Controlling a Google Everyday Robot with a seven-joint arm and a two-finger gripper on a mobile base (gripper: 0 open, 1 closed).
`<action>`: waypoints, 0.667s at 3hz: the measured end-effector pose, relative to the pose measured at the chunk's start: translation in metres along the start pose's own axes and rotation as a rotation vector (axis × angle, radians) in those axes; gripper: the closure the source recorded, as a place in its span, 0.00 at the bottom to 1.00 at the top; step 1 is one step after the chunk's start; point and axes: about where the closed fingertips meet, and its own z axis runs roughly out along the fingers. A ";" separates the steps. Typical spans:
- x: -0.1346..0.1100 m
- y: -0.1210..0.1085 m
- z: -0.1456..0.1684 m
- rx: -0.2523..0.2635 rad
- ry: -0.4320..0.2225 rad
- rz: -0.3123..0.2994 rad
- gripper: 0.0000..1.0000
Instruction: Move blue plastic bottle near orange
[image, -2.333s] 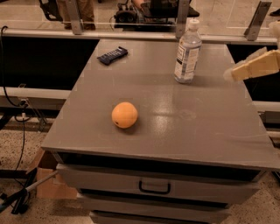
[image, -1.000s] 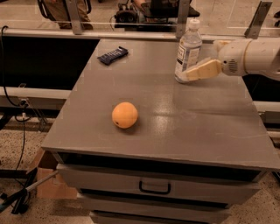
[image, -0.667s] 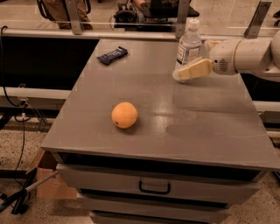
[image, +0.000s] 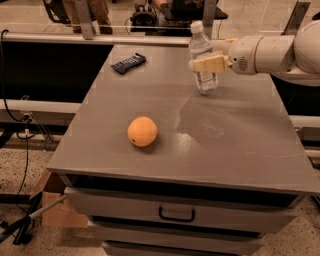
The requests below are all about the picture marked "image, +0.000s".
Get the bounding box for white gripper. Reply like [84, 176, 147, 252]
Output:
[189, 35, 263, 75]

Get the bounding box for clear blue plastic water bottle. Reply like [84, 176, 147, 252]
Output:
[188, 20, 219, 96]

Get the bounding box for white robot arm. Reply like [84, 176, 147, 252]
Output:
[189, 20, 320, 87]

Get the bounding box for black machine in background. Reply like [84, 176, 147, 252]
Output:
[129, 0, 229, 34]

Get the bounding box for dark blue snack bar packet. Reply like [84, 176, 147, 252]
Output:
[111, 53, 146, 75]

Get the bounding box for orange fruit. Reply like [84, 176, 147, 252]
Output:
[127, 117, 158, 147]

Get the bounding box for person legs in background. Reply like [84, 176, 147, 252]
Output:
[61, 0, 113, 34]

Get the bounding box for grey drawer cabinet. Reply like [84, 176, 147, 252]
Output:
[49, 46, 320, 256]

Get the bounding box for cardboard box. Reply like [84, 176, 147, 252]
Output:
[31, 169, 89, 229]

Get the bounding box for black tripod stand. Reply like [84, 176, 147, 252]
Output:
[0, 192, 66, 245]

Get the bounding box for metal railing frame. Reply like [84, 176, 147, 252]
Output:
[0, 0, 313, 52]

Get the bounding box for black drawer handle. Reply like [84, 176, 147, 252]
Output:
[158, 207, 196, 223]

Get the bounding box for black cable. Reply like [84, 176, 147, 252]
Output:
[0, 29, 36, 214]

